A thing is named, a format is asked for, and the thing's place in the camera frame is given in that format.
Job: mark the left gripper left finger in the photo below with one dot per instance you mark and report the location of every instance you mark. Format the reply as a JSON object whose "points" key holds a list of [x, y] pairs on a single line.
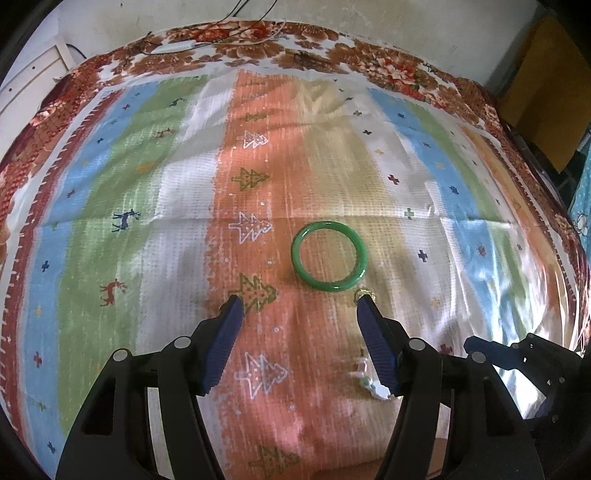
{"points": [[137, 396]]}

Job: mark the green jade bangle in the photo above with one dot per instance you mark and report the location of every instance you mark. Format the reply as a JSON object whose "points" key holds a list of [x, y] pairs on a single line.
{"points": [[329, 256]]}

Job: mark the brown hanging garment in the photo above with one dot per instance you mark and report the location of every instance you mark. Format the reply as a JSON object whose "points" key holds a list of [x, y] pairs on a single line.
{"points": [[548, 101]]}

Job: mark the floral red bed sheet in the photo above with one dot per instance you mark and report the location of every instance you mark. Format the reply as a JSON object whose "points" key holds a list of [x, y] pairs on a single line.
{"points": [[300, 47]]}

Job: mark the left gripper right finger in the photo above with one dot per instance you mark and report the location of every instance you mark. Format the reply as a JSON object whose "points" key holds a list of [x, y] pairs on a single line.
{"points": [[487, 438]]}

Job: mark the striped colourful mat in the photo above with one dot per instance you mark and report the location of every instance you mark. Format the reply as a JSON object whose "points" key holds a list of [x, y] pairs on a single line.
{"points": [[165, 195]]}

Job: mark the white headboard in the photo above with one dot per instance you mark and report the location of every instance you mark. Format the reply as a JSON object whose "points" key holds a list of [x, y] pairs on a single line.
{"points": [[22, 96]]}

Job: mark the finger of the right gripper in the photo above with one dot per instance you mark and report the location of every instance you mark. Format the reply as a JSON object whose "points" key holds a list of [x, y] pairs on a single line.
{"points": [[505, 357]]}

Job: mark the blue patterned curtain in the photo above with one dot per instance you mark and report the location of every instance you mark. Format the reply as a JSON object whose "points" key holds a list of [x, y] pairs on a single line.
{"points": [[580, 205]]}

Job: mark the white phone on bed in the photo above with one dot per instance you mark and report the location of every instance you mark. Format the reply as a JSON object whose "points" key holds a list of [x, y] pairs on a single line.
{"points": [[174, 47]]}

